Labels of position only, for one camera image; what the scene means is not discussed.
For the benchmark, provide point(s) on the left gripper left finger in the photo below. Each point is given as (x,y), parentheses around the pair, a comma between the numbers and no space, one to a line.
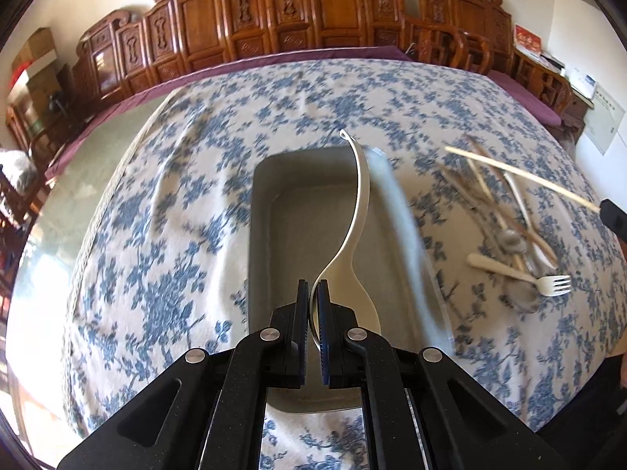
(205,411)

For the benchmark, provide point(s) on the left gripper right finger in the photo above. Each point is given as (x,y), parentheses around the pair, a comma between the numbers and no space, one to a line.
(420,409)

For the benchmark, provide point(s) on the smiley steel spork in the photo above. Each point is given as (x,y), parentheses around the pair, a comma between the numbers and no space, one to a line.
(544,252)

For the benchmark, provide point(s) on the steel fork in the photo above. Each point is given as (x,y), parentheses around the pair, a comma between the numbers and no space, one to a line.
(521,296)

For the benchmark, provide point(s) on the cream handled small fork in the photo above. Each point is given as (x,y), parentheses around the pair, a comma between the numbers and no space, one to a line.
(549,286)

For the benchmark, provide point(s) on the large cream ladle spoon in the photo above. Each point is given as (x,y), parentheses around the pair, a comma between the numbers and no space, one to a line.
(340,275)

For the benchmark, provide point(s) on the wooden side table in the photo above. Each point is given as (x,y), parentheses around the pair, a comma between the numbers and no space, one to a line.
(573,115)

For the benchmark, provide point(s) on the blue floral tablecloth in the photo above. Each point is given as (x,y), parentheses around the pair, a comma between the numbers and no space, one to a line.
(164,266)

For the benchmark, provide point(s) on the purple armchair cushion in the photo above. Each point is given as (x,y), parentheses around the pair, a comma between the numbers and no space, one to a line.
(543,113)

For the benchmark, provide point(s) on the white router box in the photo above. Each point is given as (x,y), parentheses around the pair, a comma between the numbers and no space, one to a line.
(582,83)

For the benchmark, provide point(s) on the red card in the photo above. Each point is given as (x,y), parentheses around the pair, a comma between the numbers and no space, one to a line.
(527,41)

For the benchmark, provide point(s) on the grey metal tray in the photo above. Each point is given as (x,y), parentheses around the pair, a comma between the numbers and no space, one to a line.
(302,206)

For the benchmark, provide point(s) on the carved wooden armchair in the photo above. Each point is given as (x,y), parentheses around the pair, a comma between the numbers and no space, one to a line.
(489,32)

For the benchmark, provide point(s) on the wooden dining chair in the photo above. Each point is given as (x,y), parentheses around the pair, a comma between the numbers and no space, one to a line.
(20,209)

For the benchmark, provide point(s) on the cardboard box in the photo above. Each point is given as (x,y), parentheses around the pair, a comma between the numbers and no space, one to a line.
(37,45)

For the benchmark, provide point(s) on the long carved wooden sofa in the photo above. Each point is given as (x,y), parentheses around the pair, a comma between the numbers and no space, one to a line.
(123,54)

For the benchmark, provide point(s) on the white wall electrical panel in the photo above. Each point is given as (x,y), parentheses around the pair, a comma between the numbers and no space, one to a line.
(603,120)

